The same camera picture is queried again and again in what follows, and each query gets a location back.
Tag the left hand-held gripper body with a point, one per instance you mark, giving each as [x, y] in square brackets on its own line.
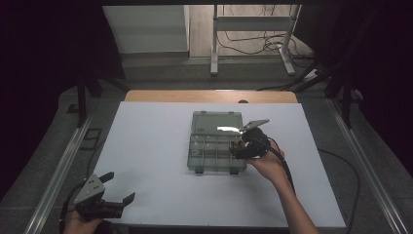
[91, 193]

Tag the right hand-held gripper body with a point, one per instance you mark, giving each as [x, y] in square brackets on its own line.
[256, 143]

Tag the clear plastic compartment box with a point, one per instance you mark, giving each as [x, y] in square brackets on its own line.
[211, 152]

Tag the person's right hand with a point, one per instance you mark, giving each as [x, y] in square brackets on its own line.
[269, 167]

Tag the person's left hand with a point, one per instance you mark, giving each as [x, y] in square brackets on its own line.
[78, 226]

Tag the white board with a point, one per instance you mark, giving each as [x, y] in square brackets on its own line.
[152, 182]

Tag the wooden table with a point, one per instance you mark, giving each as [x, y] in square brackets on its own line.
[195, 96]

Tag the black stand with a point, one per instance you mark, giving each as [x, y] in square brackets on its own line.
[346, 104]
[81, 100]

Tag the white power strip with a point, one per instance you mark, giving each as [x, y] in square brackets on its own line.
[311, 75]

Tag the white cabinet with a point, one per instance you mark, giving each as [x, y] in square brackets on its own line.
[146, 29]

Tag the aluminium rail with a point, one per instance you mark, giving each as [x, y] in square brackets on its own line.
[367, 162]
[55, 182]

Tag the white desk frame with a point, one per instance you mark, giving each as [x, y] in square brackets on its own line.
[250, 23]

